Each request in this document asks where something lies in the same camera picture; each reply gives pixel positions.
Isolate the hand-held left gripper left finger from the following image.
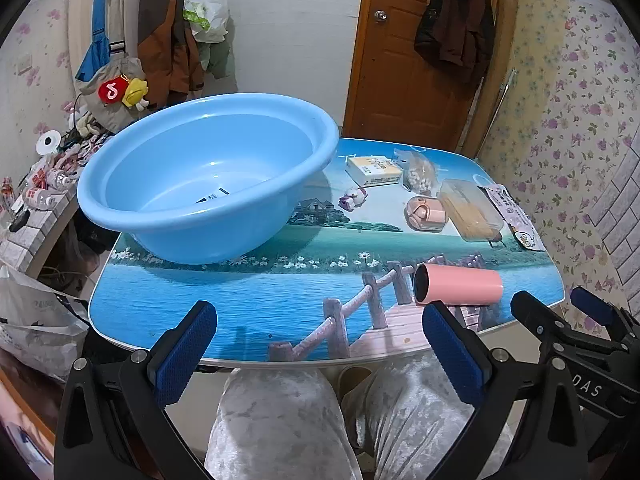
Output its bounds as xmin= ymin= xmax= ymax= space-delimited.
xmin=54 ymin=300 xmax=219 ymax=480

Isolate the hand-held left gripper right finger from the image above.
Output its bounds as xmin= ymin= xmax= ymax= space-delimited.
xmin=422 ymin=301 xmax=586 ymax=480

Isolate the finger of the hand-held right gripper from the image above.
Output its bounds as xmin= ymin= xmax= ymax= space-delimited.
xmin=511 ymin=290 xmax=626 ymax=357
xmin=571 ymin=286 xmax=640 ymax=343

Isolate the pink lint roller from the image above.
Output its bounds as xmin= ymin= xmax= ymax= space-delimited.
xmin=413 ymin=262 xmax=503 ymax=307

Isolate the pink wet wipes packet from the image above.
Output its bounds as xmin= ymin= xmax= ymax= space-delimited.
xmin=477 ymin=184 xmax=547 ymax=252

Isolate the clear toothpick box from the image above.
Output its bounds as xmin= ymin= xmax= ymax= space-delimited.
xmin=437 ymin=178 xmax=503 ymax=243

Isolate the pink plastic holder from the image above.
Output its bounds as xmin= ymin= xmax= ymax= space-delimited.
xmin=404 ymin=196 xmax=447 ymax=231

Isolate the small pink toy figure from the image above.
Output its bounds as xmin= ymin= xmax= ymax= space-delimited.
xmin=339 ymin=186 xmax=368 ymax=211

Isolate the cotton swab bag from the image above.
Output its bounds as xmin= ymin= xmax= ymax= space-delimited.
xmin=400 ymin=150 xmax=436 ymax=195

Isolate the blue plastic basin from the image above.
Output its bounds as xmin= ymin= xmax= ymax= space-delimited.
xmin=76 ymin=92 xmax=341 ymax=265

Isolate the yellow white tissue packet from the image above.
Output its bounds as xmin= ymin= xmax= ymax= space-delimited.
xmin=346 ymin=155 xmax=403 ymax=187

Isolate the blue grey shoulder bag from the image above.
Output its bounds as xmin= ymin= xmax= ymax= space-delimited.
xmin=75 ymin=0 xmax=148 ymax=133

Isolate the person's right leg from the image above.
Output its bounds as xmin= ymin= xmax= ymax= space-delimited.
xmin=345 ymin=347 xmax=516 ymax=480

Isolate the person's leg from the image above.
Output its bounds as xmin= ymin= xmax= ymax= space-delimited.
xmin=205 ymin=367 xmax=363 ymax=480
xmin=345 ymin=347 xmax=516 ymax=480

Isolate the person's left leg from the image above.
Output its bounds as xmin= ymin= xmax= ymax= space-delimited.
xmin=205 ymin=367 xmax=363 ymax=480

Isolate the crumpled white plastic bag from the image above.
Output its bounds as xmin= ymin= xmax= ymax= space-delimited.
xmin=0 ymin=265 xmax=91 ymax=381

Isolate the metal pole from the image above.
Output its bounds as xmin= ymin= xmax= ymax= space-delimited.
xmin=465 ymin=67 xmax=516 ymax=151

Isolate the cluster of red label bottles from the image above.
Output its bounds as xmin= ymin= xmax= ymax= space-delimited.
xmin=0 ymin=152 xmax=83 ymax=211

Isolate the beige upright board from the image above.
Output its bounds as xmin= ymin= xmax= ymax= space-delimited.
xmin=470 ymin=0 xmax=518 ymax=156

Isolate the red plush charm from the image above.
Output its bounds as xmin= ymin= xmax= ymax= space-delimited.
xmin=98 ymin=76 xmax=132 ymax=107

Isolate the brown wooden door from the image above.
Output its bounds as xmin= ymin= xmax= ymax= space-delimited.
xmin=345 ymin=0 xmax=501 ymax=151

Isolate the pale green hanging jacket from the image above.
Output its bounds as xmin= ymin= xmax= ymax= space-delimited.
xmin=190 ymin=0 xmax=233 ymax=81

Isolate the dark brown hanging jacket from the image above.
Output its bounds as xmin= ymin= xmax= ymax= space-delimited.
xmin=414 ymin=0 xmax=496 ymax=86

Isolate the brown orange hanging jacket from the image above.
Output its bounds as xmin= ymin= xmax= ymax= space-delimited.
xmin=137 ymin=0 xmax=206 ymax=108

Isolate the white green plastic bag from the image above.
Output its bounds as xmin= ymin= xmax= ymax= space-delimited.
xmin=182 ymin=0 xmax=231 ymax=43

